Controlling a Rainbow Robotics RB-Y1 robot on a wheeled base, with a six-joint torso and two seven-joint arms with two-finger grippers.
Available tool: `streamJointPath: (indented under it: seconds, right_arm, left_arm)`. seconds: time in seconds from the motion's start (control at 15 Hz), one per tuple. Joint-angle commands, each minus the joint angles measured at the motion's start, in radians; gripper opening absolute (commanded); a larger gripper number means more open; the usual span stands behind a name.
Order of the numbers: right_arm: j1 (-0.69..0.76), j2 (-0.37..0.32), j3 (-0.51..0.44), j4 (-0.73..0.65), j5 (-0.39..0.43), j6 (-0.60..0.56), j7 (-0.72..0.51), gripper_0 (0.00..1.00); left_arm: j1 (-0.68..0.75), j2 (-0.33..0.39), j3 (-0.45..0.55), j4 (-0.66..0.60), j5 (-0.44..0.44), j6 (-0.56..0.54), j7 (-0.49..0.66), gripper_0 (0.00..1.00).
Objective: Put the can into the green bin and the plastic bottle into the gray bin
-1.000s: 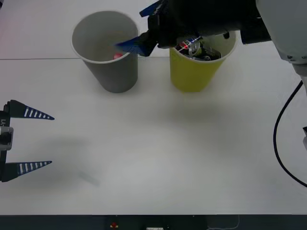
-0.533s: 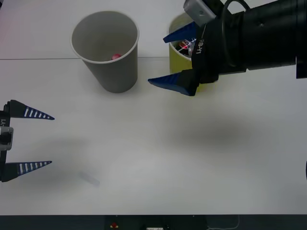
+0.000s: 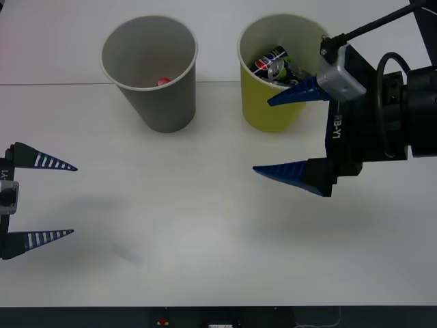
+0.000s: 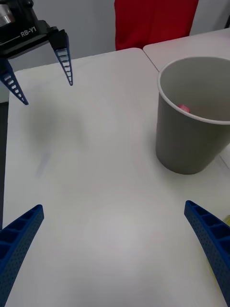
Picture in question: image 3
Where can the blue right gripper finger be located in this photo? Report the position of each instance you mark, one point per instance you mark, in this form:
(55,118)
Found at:
(300,91)
(307,176)

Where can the grey plastic waste bin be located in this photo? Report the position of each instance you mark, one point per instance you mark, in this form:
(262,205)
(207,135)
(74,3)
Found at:
(164,109)

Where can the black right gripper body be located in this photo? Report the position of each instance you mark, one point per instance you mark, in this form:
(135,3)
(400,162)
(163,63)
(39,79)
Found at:
(351,136)

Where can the plastic bottle with red cap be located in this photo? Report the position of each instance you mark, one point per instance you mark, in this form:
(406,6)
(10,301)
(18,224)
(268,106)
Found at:
(162,81)

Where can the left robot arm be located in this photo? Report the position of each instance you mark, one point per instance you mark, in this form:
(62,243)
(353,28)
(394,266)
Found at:
(8,196)

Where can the black can with blue-red print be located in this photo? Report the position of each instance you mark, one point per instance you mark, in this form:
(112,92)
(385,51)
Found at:
(268,58)

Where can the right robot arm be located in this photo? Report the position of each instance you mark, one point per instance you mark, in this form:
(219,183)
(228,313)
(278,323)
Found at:
(423,112)

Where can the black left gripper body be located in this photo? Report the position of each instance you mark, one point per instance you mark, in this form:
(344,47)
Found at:
(8,169)

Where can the black and green can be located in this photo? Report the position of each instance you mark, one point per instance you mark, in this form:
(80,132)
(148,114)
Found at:
(278,68)

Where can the dark robot torso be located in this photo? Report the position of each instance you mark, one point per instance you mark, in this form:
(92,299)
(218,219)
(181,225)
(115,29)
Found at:
(222,317)

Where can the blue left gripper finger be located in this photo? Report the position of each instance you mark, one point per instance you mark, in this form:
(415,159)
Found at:
(27,157)
(17,244)

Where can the yellow-green plastic waste bin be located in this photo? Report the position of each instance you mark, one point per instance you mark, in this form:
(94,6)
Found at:
(266,116)

